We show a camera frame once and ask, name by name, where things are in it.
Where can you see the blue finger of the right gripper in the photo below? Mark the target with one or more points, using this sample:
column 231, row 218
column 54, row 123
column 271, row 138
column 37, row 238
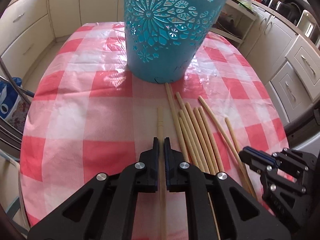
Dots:
column 257, row 160

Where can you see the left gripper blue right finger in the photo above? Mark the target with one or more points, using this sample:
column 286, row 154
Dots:
column 168, row 162

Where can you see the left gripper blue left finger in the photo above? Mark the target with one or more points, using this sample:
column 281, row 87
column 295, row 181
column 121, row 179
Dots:
column 155, row 157

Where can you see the bamboo chopstick pair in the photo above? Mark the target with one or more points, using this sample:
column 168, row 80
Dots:
column 162, row 181
column 176, row 123

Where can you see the white rolling kitchen cart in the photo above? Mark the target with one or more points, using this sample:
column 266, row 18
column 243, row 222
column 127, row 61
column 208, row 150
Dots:
column 235, row 21

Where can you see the short bamboo chopstick far right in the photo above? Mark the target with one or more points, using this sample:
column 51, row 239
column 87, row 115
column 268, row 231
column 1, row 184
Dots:
column 232, row 134

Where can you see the red white checkered tablecloth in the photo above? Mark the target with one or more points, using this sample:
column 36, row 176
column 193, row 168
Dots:
column 91, row 115

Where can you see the teal perforated plastic basket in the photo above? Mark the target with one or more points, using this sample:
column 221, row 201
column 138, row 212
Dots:
column 162, row 36

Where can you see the white electric kettle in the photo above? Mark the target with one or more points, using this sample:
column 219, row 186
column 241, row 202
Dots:
column 307, row 24

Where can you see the blue patterned shopping bag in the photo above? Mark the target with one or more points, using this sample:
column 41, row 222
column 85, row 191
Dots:
column 13, row 109

